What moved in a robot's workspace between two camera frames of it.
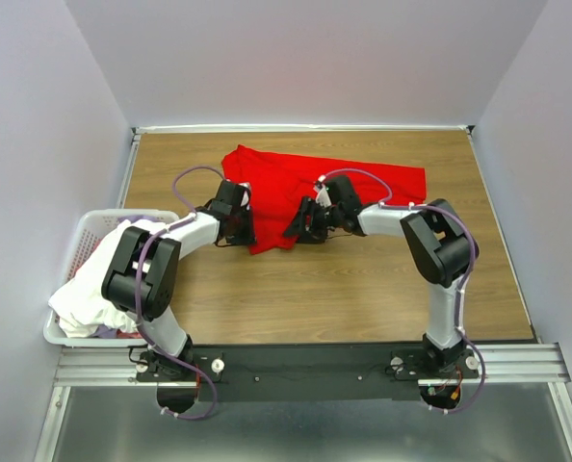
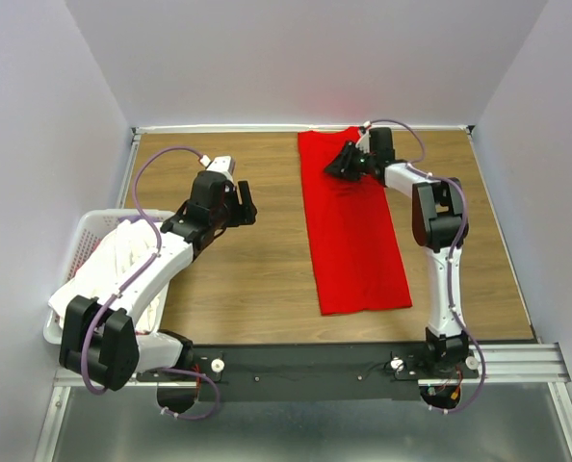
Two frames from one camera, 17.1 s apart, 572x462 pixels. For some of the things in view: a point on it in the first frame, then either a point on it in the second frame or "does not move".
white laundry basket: [90, 226] does not move
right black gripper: [313, 234] to [335, 167]
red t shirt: [276, 184] to [355, 251]
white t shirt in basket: [80, 302] does not move
